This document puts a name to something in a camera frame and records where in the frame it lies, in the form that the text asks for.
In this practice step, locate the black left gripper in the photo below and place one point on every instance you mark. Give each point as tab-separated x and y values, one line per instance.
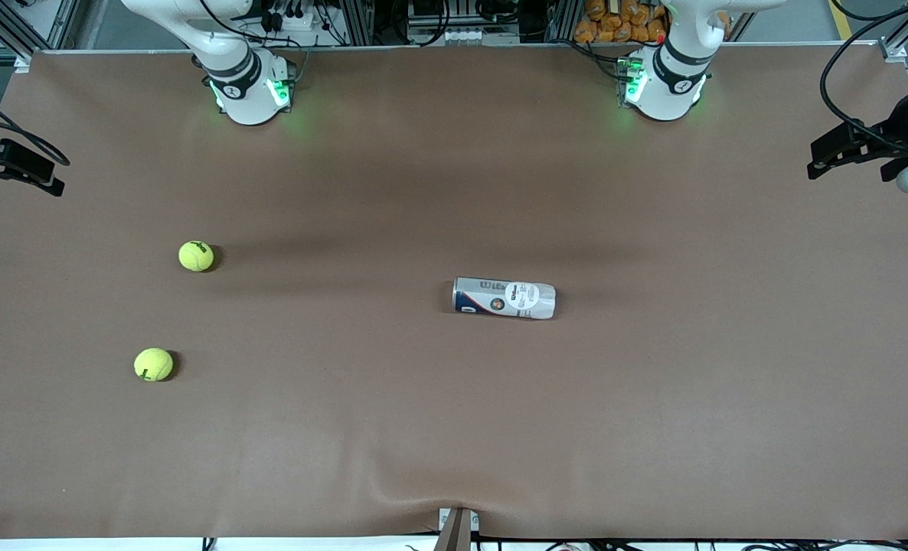
897	121

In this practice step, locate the yellow tennis ball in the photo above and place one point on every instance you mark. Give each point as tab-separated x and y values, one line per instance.
153	364
196	255

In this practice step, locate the clear Wilson tennis ball can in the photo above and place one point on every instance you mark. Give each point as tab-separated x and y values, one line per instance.
504	298

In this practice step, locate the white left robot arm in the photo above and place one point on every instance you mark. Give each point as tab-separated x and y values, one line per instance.
664	84

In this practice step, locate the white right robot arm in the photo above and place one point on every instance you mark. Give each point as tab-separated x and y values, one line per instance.
247	99

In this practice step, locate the orange bagged goods pile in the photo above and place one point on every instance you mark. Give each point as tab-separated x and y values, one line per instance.
615	23

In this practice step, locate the white power strip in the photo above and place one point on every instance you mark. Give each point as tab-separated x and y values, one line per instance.
293	19

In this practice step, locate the white terminal block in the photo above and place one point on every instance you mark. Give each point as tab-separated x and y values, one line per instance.
463	35

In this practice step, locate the aluminium frame post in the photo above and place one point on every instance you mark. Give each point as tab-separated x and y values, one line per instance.
358	23
561	21

